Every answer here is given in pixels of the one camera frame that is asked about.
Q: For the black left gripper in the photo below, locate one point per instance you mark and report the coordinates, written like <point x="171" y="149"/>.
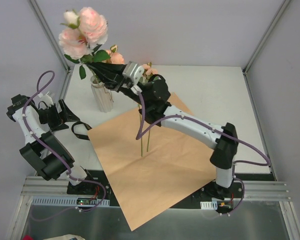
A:
<point x="59" y="114"/>

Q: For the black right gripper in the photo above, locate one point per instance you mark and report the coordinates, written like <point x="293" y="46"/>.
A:
<point x="117" y="81"/>

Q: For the green and orange wrapping paper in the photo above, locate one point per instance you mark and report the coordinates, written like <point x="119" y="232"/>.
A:
<point x="149" y="176"/>

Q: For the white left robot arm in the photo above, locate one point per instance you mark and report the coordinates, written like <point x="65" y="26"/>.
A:
<point x="42" y="150"/>

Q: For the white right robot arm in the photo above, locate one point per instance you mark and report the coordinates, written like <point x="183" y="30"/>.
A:
<point x="219" y="138"/>

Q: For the white ribbed ceramic vase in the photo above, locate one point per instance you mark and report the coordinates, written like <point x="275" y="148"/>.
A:
<point x="102" y="95"/>

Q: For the pink artificial flower bunch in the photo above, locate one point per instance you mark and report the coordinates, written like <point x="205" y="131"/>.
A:
<point x="149" y="71"/>

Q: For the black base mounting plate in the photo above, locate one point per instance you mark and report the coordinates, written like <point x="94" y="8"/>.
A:
<point x="207" y="193"/>

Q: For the beige cloth at bottom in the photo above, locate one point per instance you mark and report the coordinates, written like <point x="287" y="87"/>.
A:
<point x="66" y="237"/>

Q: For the red object at bottom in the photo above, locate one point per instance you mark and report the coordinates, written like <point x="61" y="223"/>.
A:
<point x="27" y="237"/>

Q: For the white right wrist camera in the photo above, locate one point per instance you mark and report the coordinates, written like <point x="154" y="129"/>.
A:
<point x="132" y="73"/>

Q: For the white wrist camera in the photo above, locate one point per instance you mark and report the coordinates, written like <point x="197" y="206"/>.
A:
<point x="132" y="73"/>
<point x="46" y="98"/>

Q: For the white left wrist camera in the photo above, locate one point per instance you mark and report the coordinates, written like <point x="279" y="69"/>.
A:
<point x="46" y="98"/>

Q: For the left aluminium corner post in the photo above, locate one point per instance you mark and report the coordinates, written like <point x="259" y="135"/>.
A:
<point x="48" y="33"/>

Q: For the aluminium corner post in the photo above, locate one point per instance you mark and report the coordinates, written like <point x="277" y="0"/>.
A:
<point x="266" y="35"/>
<point x="48" y="33"/>

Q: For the left white cable duct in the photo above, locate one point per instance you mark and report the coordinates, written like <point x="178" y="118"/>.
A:
<point x="68" y="201"/>

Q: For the white cable duct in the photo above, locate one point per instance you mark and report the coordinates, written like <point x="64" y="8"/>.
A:
<point x="68" y="201"/>
<point x="216" y="204"/>

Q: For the right aluminium corner post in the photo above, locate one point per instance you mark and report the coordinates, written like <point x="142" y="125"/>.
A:
<point x="266" y="35"/>

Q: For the right white cable duct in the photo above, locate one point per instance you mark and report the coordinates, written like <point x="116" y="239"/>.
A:
<point x="216" y="204"/>

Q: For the aluminium frame rail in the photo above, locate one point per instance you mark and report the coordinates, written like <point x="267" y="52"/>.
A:
<point x="276" y="191"/>

